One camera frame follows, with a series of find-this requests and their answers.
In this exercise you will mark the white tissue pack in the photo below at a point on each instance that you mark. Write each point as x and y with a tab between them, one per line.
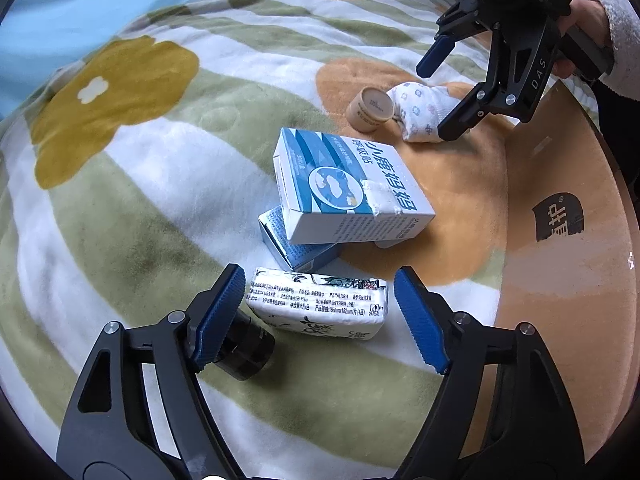
320	305

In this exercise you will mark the large blue white carton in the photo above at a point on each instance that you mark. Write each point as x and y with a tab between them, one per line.
345	185

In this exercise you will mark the black cylindrical jar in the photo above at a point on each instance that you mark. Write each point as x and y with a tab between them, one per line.
247	347

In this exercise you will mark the flower patterned fleece blanket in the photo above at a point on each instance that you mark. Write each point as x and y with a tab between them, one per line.
150	185

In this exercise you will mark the small blue carton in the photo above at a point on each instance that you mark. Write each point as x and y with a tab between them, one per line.
287	247

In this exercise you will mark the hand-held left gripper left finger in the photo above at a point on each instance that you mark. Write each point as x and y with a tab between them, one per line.
220	316

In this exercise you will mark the person's right forearm white sleeve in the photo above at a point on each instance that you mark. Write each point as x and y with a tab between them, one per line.
622	25

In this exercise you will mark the brown cardboard box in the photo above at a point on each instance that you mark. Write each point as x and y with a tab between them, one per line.
550	320

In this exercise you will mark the white patterned baby sock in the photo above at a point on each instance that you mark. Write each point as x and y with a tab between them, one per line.
420	110

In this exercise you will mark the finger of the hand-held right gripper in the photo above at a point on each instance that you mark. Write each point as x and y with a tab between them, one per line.
462	119
434	57

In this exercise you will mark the person's right hand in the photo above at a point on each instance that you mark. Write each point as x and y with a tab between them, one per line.
591	16

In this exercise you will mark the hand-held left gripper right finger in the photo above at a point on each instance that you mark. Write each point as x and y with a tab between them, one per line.
419	324

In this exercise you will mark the light blue bed sheet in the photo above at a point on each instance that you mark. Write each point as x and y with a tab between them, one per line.
75	10

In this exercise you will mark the small beige round jar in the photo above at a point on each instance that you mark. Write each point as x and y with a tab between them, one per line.
372	106

